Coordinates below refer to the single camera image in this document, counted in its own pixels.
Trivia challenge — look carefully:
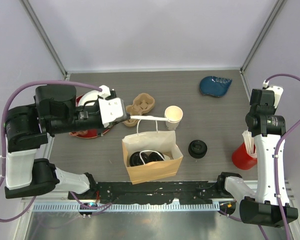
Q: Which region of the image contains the white paper-wrapped straw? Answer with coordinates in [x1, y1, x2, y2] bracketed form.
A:
[130, 115, 169, 122]

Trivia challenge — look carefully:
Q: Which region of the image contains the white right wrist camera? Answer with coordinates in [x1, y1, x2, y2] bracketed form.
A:
[262, 80, 284, 109]

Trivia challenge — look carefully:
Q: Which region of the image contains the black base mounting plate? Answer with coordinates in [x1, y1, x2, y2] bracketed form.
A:
[75, 181, 233, 205]

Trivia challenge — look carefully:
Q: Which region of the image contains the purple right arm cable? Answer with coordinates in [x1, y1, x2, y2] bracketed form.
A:
[218, 73, 300, 240]

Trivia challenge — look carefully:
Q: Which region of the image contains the red cup of straws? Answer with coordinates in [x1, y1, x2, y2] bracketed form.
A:
[231, 130, 257, 170]

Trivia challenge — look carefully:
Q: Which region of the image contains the blue ceramic dish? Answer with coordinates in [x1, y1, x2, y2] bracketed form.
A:
[199, 76, 233, 97]

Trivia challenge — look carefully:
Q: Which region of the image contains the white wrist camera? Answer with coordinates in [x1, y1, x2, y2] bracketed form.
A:
[262, 80, 284, 109]
[98, 85, 128, 128]

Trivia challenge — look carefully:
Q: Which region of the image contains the black cup lid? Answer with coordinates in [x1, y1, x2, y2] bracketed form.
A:
[129, 151, 149, 167]
[148, 151, 165, 162]

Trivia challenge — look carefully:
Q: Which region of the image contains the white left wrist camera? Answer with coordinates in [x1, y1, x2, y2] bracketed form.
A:
[98, 85, 128, 128]

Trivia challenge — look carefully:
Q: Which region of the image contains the brown paper takeout bag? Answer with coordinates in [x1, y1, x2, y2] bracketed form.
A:
[122, 125, 184, 185]

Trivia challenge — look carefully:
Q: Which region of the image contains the stack of black cup lids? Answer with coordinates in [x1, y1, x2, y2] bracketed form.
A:
[188, 139, 208, 159]

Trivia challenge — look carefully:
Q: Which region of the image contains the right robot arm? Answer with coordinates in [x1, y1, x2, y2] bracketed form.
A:
[215, 85, 299, 228]

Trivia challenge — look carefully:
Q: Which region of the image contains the brown cardboard cup carrier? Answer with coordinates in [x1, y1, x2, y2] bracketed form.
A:
[125, 93, 155, 116]

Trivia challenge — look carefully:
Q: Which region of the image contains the white paper plate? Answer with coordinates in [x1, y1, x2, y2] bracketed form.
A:
[78, 90, 100, 106]

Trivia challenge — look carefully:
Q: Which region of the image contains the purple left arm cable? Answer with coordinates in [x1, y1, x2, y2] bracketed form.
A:
[0, 80, 116, 223]

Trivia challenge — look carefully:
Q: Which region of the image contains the dark red round tray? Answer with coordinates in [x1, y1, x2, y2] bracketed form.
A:
[68, 94, 116, 139]

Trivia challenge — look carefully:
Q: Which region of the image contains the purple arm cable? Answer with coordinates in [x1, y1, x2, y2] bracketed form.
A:
[218, 73, 300, 240]
[0, 80, 116, 223]

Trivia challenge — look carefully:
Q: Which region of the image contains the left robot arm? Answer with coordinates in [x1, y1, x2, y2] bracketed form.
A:
[3, 82, 127, 200]

